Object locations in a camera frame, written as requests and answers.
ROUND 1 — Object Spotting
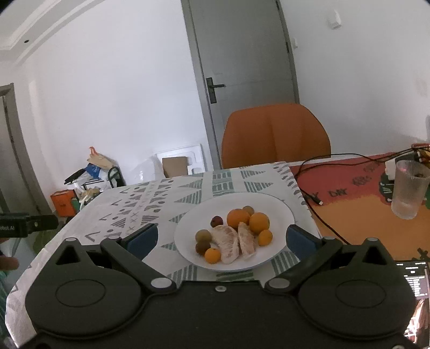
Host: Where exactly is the dark brown round fruit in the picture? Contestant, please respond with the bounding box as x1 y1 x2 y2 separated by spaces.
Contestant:
195 241 211 256

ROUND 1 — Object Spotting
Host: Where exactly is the brown longan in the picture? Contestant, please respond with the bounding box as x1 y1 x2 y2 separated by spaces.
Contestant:
195 229 212 243

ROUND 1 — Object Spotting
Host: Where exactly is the tan longan fruit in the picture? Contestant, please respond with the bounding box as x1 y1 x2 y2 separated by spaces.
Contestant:
243 206 254 216

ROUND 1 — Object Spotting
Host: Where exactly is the large orange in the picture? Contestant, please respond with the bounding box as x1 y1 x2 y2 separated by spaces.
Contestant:
227 209 250 230

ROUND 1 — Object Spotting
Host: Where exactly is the large pomelo segment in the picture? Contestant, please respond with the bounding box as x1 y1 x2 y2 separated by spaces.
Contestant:
211 226 240 264

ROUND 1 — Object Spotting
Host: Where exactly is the small kumquat orange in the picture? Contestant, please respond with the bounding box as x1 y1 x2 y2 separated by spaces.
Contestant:
257 230 273 246

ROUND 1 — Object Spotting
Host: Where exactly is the person's left hand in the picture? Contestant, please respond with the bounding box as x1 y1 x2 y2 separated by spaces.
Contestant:
0 255 20 271

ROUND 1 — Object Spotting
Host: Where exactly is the open grey doorway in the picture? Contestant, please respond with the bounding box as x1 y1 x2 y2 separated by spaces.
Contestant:
0 83 52 215

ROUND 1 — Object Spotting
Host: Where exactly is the orange box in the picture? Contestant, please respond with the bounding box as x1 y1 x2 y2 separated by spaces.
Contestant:
50 190 77 217

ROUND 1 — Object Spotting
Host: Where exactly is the red orange patterned mat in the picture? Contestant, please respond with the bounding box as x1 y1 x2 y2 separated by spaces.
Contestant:
292 158 429 260

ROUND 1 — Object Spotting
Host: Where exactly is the white plate with Sweet text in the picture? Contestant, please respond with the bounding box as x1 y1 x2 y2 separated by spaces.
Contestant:
174 193 295 272

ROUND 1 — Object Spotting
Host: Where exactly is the pile of bags clutter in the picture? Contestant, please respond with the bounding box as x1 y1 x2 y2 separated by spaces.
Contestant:
64 146 125 209

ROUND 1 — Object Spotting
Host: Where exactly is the cardboard box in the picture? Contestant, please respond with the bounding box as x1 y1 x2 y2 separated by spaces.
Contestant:
162 156 188 178

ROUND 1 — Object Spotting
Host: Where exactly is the smartphone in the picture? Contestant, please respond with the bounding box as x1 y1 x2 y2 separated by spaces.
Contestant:
396 260 429 300

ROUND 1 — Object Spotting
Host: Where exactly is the white foam board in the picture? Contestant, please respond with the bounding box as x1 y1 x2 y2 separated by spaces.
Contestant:
155 144 206 175

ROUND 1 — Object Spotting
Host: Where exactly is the white power adapter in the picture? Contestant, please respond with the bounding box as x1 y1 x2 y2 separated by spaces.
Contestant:
385 158 396 180

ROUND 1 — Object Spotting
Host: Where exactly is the clear ribbed glass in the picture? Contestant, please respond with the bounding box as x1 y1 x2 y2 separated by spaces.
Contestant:
391 160 429 220

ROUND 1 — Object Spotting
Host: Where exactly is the orange chair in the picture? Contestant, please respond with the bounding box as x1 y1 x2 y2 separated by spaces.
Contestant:
221 103 331 169

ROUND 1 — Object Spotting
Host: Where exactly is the grey door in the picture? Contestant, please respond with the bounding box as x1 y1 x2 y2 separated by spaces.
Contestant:
181 1 300 169

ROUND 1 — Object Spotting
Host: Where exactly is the black cable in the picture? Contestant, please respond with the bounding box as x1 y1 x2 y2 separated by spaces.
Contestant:
296 144 430 246

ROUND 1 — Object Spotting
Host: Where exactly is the black door handle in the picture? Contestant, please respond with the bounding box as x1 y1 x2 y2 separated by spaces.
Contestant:
206 77 226 104

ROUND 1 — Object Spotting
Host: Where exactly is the white wall switch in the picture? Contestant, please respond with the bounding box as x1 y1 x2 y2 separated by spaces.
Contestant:
327 9 342 30

